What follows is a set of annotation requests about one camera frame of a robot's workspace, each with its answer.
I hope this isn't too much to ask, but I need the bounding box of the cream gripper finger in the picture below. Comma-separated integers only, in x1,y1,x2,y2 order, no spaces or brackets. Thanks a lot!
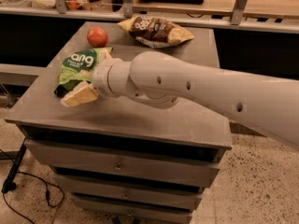
60,81,99,107

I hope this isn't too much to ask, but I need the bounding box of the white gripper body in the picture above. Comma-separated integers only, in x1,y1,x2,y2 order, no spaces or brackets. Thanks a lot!
92,58,121,98

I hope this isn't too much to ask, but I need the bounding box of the green rice chip bag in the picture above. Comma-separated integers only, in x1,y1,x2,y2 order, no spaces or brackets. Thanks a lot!
54,47,113,98

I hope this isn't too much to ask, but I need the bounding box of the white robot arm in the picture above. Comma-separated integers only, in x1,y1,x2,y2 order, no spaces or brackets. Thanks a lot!
61,51,299,149

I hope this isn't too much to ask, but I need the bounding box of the brown chip bag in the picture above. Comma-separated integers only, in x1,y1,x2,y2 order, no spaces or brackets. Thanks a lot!
117,16,194,49

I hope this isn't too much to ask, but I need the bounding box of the red apple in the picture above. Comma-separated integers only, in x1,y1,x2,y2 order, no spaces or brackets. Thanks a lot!
87,27,108,48

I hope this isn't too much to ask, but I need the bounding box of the top drawer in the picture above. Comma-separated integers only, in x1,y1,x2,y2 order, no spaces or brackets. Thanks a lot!
24,139,219,188

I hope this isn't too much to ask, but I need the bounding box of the drawer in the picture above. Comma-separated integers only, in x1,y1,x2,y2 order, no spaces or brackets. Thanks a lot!
54,174,202,210
24,139,219,188
71,194,192,224

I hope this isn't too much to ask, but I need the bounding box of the grey drawer cabinet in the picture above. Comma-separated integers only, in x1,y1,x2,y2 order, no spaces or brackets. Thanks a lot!
5,21,234,224

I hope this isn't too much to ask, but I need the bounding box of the middle drawer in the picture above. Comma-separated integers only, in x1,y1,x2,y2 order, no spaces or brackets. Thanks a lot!
54,174,202,210

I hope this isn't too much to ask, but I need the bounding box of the bottom drawer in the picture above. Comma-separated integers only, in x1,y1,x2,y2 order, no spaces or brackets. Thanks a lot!
71,194,192,224

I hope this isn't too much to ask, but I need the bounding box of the black stand leg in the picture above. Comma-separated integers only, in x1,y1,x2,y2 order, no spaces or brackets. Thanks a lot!
0,144,26,194

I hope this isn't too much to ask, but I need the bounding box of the metal bracket middle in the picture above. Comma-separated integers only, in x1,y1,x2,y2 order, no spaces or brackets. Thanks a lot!
122,0,133,18

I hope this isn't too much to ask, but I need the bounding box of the black floor cable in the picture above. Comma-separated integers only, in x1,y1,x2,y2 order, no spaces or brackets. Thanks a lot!
0,147,66,224

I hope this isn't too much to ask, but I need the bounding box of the metal bracket right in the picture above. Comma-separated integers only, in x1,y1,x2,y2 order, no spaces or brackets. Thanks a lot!
230,0,248,25

